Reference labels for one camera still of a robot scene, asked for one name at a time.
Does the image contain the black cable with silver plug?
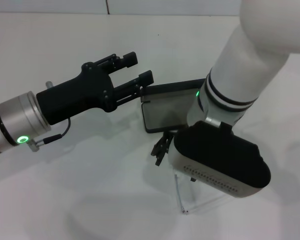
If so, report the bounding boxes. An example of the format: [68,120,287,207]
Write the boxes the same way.
[29,117,72,152]

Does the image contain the clear white glasses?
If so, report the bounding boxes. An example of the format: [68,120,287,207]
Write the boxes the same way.
[173,171,232,215]

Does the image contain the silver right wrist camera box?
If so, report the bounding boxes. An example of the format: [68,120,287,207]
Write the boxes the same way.
[171,120,272,199]

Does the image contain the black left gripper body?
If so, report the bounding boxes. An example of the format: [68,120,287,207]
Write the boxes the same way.
[36,61,119,126]

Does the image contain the black glasses case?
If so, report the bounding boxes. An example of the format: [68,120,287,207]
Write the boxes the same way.
[140,78,206,134]

